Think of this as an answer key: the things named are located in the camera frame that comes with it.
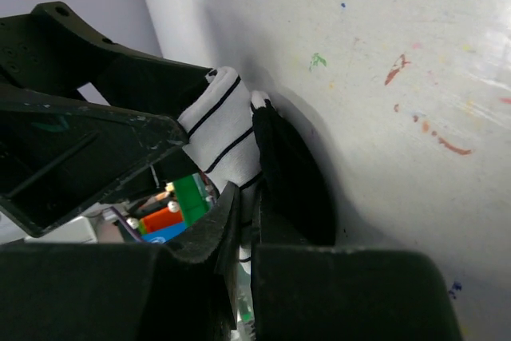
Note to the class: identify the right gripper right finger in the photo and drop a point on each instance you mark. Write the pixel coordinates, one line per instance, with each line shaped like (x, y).
(305, 292)

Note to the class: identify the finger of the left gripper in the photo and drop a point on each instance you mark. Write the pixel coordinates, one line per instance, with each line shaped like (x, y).
(60, 156)
(52, 50)

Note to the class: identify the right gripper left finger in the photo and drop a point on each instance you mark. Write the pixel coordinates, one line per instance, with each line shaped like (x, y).
(184, 289)

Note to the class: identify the white black striped sock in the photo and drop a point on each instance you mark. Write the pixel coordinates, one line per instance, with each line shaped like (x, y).
(237, 136)

